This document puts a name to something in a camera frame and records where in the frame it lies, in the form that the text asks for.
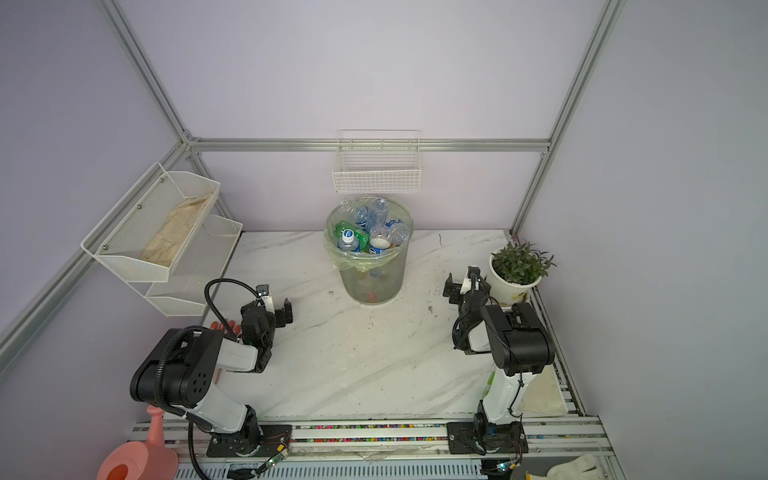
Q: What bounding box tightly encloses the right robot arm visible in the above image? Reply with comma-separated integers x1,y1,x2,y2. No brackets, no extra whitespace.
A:
443,266,555,462

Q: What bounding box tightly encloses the white green work glove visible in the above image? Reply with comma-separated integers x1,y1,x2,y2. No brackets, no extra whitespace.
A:
520,365,568,417

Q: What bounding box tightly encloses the potted green plant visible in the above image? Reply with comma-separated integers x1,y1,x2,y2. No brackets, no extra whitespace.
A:
486,241,556,306

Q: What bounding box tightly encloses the grey bin with green liner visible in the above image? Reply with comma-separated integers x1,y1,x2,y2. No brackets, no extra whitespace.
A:
324,196,414,305

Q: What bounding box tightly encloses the clear bottle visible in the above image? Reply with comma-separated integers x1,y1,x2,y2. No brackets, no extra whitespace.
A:
367,197,390,230

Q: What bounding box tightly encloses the white glove at rail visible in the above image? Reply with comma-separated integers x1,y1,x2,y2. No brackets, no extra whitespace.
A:
525,454,606,480

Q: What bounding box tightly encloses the beige cloth in shelf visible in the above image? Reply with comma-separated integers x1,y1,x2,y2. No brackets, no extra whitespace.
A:
140,194,211,267

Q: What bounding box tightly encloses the green soda bottle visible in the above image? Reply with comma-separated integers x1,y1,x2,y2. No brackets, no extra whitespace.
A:
334,220,369,252

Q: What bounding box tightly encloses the lime label bottle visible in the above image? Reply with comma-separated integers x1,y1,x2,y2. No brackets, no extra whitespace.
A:
481,371,495,400

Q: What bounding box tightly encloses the pepsi bottle blue cap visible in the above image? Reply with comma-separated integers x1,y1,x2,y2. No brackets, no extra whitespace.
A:
369,225,392,255

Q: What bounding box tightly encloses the white wire wall basket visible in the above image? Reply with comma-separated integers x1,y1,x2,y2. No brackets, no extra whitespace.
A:
332,129,422,195

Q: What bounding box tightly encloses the white two-tier mesh shelf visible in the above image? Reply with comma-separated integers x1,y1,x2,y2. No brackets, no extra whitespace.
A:
81,163,242,317

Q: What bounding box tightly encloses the orange work glove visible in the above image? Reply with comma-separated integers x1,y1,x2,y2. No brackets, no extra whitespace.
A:
209,320,242,337

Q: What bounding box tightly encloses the pink watering can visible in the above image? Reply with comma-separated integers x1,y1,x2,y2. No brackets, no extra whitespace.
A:
97,406,179,480

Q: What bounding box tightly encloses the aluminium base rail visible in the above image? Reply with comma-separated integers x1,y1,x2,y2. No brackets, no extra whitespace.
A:
128,413,619,480

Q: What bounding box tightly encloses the blue label water bottle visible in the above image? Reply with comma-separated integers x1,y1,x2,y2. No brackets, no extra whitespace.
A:
385,218,411,246

